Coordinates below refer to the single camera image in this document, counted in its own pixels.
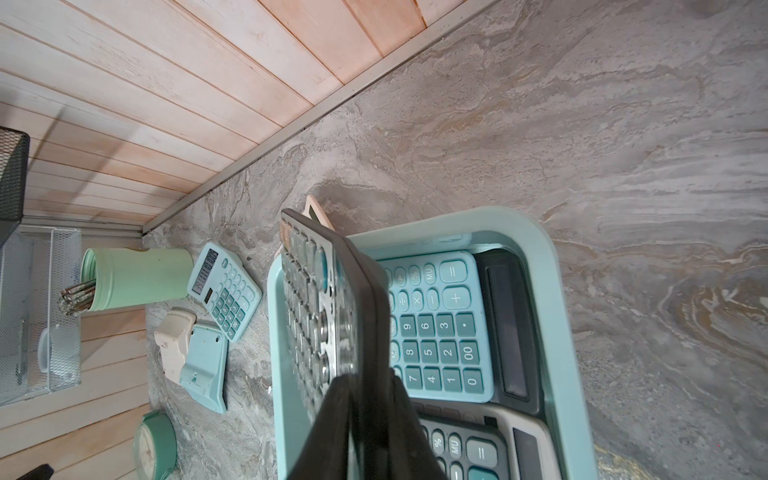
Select white mug on shelf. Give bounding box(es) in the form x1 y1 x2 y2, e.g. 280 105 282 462
36 327 51 374

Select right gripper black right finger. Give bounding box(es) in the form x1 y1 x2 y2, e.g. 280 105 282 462
389 371 446 479

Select black calculator face up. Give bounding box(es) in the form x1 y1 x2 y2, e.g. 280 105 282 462
474 249 544 418

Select green round desk clock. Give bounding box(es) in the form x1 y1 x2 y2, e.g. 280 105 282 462
133 410 177 480

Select pens in cup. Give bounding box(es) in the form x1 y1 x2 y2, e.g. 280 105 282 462
57 279 96 316

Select pale pink calculator back left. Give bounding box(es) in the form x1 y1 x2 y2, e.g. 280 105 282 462
154 309 197 385

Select white wire mesh shelf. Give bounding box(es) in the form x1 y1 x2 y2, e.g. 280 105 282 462
1 226 83 406

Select mint green pen cup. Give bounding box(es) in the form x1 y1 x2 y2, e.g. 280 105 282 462
80 248 194 312

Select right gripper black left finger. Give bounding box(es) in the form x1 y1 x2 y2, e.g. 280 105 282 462
287 374 354 480

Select black calculator face down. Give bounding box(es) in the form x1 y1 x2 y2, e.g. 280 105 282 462
280 209 390 418

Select black wire mesh basket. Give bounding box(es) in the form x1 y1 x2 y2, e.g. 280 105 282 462
0 127 30 246

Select teal calculator face up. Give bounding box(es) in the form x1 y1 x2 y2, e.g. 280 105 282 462
379 251 494 403

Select black calculator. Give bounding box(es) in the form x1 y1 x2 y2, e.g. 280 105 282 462
413 400 562 479

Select teal plastic storage box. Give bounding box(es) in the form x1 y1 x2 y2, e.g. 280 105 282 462
267 207 597 479

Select teal calculator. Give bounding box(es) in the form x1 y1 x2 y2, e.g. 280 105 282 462
187 242 262 342
180 324 229 414

